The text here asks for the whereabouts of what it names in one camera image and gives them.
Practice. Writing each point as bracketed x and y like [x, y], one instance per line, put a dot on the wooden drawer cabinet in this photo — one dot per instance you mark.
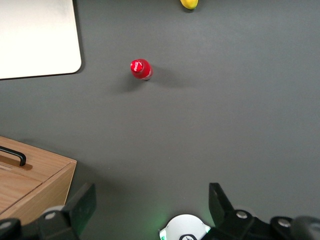
[50, 197]

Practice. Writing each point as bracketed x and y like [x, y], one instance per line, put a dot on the beige plastic tray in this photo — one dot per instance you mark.
[37, 37]

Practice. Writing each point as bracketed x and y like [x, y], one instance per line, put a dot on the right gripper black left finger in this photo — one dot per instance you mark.
[80, 210]

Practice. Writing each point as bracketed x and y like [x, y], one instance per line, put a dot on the wooden drawer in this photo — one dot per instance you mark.
[45, 163]

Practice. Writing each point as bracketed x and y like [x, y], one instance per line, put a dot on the yellow lemon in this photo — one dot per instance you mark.
[189, 3]

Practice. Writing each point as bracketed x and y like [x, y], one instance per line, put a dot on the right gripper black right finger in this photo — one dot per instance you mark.
[221, 207]

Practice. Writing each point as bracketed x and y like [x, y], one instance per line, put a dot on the red cola bottle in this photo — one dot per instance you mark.
[140, 69]

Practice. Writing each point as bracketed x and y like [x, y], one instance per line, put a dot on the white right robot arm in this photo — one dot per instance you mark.
[185, 225]

